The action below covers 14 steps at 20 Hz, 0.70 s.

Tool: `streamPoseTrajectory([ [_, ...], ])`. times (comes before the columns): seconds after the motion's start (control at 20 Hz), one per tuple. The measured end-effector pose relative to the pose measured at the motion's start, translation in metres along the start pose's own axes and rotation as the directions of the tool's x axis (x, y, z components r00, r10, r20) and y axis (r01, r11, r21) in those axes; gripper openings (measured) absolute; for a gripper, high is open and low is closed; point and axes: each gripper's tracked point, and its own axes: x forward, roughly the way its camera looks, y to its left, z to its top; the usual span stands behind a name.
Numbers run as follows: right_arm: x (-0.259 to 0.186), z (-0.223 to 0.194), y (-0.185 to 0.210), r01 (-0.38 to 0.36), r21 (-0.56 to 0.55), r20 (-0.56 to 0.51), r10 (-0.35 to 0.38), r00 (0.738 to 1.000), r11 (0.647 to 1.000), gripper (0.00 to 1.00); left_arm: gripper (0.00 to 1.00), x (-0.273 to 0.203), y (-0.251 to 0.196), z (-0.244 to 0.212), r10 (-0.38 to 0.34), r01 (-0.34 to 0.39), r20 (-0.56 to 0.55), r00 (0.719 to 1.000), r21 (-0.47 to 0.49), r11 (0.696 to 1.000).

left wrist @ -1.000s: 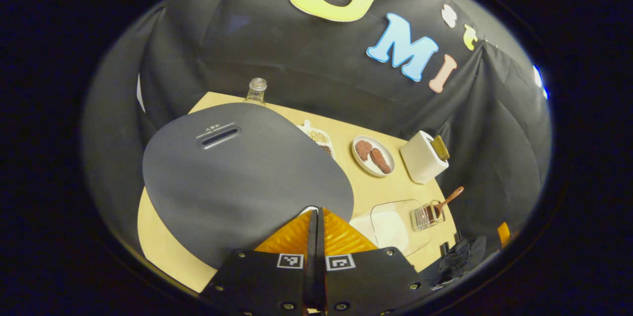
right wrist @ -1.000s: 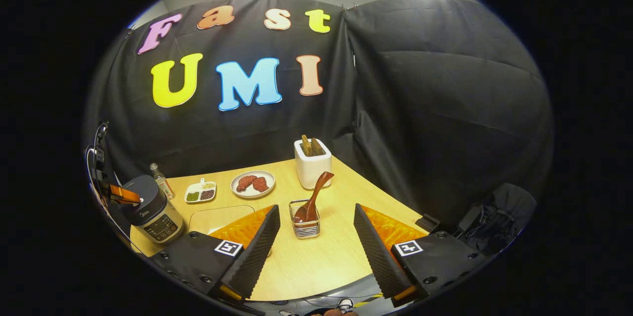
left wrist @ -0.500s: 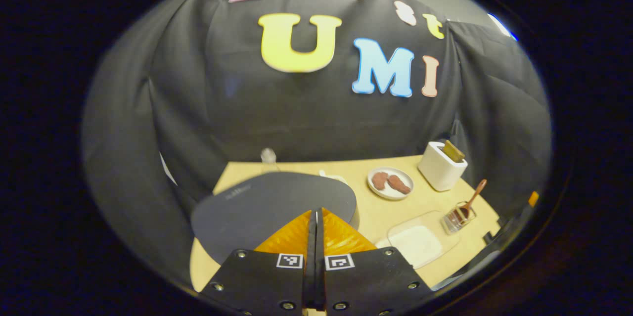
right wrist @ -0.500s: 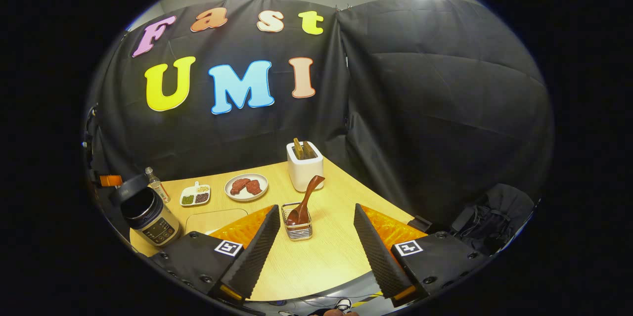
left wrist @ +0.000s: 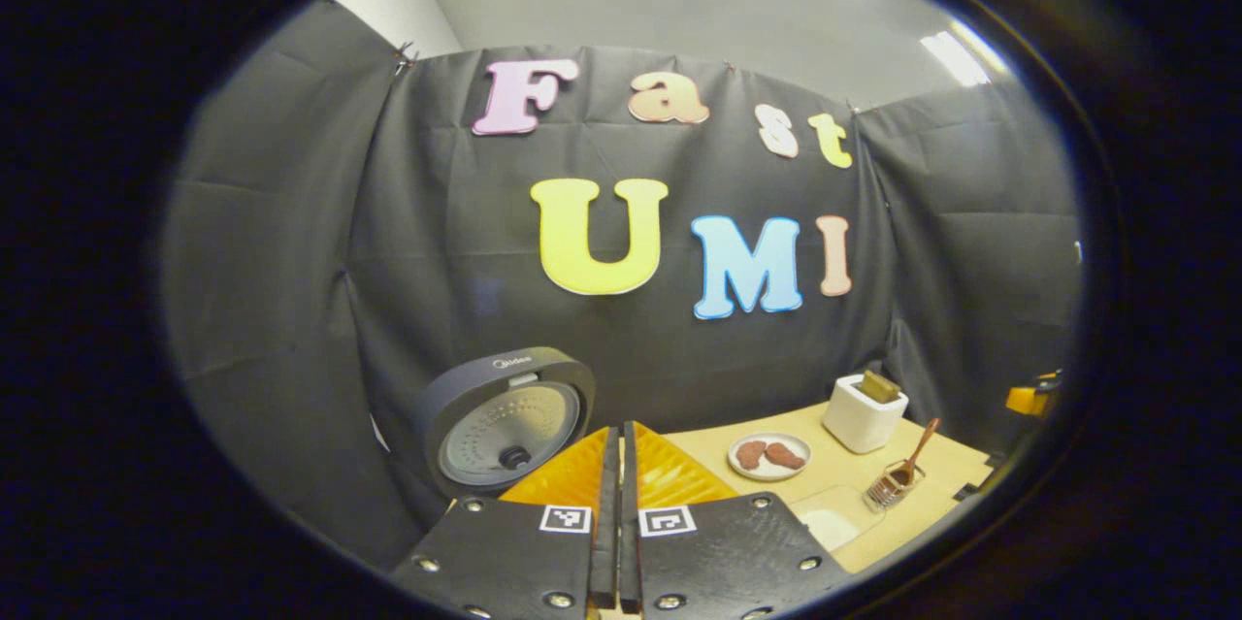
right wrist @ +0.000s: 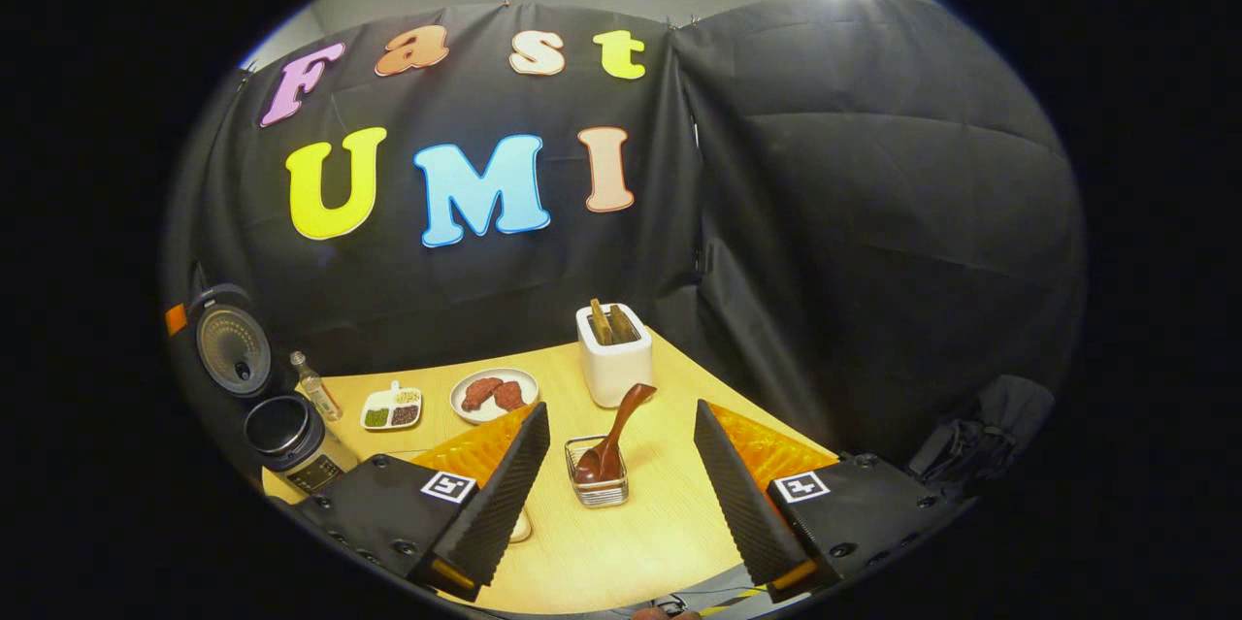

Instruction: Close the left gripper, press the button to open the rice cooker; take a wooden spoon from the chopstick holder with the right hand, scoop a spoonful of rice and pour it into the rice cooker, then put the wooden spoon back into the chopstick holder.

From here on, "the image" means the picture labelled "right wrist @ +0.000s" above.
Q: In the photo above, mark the white toaster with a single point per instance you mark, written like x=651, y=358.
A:
x=613, y=373

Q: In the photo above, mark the black rice cooker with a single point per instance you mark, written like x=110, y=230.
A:
x=281, y=431

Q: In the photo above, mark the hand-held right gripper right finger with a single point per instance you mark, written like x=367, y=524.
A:
x=742, y=504

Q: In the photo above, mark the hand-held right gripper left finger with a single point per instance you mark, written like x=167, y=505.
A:
x=495, y=504

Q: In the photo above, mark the clear rice container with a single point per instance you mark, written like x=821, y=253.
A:
x=521, y=528

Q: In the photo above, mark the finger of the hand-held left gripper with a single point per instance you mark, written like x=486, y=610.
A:
x=176, y=319

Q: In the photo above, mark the dark cloth bundle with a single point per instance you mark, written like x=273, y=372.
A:
x=990, y=426

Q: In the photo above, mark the small glass bottle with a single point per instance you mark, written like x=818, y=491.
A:
x=318, y=392

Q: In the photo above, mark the red-brown meat piece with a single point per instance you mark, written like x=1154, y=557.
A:
x=510, y=396
x=480, y=393

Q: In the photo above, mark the round white plate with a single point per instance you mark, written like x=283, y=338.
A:
x=495, y=416

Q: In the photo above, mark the divided white bean dish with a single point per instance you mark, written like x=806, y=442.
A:
x=391, y=409

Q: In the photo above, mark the black backdrop cloth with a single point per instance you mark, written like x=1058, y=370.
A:
x=825, y=212

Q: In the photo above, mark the brown wooden spoon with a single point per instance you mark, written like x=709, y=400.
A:
x=602, y=460

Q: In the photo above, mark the brown toast slice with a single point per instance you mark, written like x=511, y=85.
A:
x=624, y=324
x=601, y=321

